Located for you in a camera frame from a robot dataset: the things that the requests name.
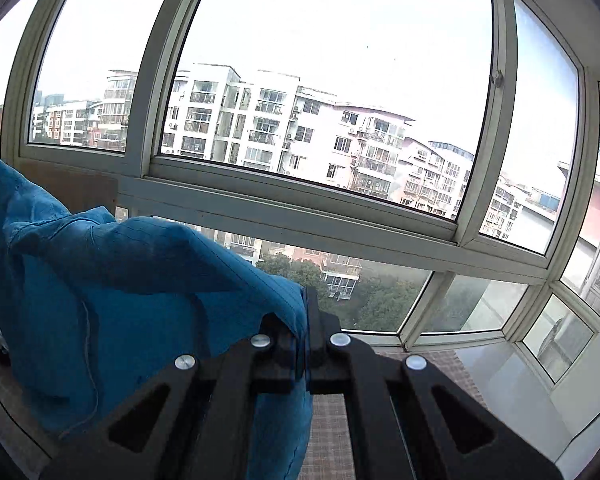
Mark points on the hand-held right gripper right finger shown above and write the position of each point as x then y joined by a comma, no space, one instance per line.
325,355

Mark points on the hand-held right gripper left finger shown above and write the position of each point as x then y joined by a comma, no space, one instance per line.
280,360

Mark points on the blue striped coat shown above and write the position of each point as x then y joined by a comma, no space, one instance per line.
130,320

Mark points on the pink plaid blanket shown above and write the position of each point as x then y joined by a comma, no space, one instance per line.
330,440

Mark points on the apartment buildings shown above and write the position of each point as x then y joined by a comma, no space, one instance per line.
280,120

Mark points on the brown cardboard panel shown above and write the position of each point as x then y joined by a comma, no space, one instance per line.
65,185

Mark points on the white window frame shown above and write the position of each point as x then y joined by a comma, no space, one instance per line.
300,200

